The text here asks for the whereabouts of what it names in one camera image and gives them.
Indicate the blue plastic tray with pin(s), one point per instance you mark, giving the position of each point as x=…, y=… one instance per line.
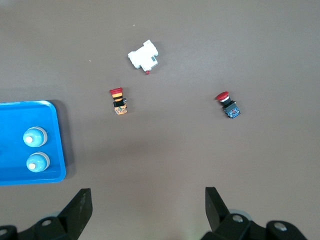
x=15, y=117

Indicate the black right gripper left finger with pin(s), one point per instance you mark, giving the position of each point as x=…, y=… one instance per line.
x=72, y=215

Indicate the red mushroom push button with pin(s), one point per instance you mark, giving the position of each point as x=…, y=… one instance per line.
x=226, y=100

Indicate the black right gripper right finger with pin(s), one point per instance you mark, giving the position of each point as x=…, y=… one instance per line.
x=220, y=220

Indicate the red yellow emergency stop button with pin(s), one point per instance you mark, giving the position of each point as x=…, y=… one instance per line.
x=118, y=101

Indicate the brown table cover mat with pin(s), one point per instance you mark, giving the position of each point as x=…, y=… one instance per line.
x=175, y=150

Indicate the white circuit breaker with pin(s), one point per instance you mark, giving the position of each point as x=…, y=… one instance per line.
x=143, y=56

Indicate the light blue desk bell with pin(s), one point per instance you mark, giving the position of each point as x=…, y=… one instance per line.
x=38, y=162
x=35, y=137

